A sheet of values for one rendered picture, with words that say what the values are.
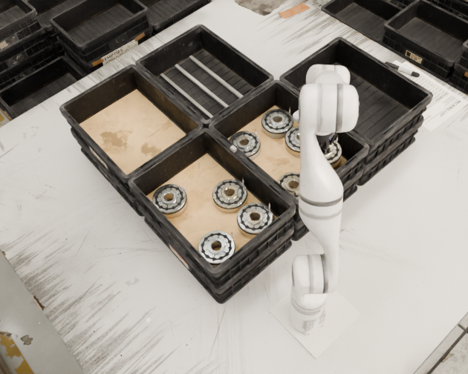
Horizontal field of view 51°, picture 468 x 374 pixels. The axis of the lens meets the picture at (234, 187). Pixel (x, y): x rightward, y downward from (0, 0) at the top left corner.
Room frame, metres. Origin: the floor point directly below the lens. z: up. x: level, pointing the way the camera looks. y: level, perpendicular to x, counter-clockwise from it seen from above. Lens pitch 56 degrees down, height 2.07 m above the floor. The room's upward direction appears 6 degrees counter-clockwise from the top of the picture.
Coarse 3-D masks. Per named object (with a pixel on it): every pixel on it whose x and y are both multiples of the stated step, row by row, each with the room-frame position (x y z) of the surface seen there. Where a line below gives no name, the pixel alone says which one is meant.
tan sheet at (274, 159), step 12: (276, 108) 1.15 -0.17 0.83; (264, 144) 1.00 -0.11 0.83; (276, 144) 0.99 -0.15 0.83; (264, 156) 0.95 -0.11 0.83; (276, 156) 0.94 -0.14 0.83; (288, 156) 0.94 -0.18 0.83; (264, 168) 0.90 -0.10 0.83; (276, 168) 0.90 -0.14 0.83; (288, 168) 0.89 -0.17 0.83; (336, 168) 0.87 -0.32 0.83; (276, 180) 0.85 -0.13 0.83
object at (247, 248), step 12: (204, 132) 0.99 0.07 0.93; (180, 144) 0.95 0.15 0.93; (168, 156) 0.91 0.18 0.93; (240, 156) 0.88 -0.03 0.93; (144, 168) 0.87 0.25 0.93; (252, 168) 0.83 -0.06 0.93; (132, 180) 0.83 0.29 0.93; (264, 180) 0.79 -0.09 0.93; (276, 192) 0.74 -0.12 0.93; (288, 204) 0.70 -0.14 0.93; (156, 216) 0.72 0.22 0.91; (288, 216) 0.67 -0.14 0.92; (168, 228) 0.67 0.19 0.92; (276, 228) 0.64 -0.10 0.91; (180, 240) 0.63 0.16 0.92; (252, 240) 0.60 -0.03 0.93; (192, 252) 0.59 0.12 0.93; (240, 252) 0.57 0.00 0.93; (204, 264) 0.55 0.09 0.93; (228, 264) 0.54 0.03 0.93; (216, 276) 0.52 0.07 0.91
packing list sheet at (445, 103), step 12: (396, 60) 1.45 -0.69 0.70; (420, 72) 1.37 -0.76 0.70; (420, 84) 1.31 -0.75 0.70; (432, 84) 1.31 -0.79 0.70; (444, 96) 1.24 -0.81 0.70; (456, 96) 1.23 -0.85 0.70; (432, 108) 1.18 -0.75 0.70; (444, 108) 1.18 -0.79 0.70; (456, 108) 1.17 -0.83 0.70; (432, 120) 1.13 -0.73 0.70; (444, 120) 1.12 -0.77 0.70
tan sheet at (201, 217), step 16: (208, 160) 0.96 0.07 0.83; (176, 176) 0.91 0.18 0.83; (192, 176) 0.90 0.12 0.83; (208, 176) 0.89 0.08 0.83; (224, 176) 0.89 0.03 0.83; (192, 192) 0.84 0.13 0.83; (208, 192) 0.83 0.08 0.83; (192, 208) 0.78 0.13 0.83; (208, 208) 0.78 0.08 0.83; (176, 224) 0.73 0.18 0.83; (192, 224) 0.73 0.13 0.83; (208, 224) 0.72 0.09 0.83; (224, 224) 0.72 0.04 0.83; (192, 240) 0.67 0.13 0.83; (240, 240) 0.66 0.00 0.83
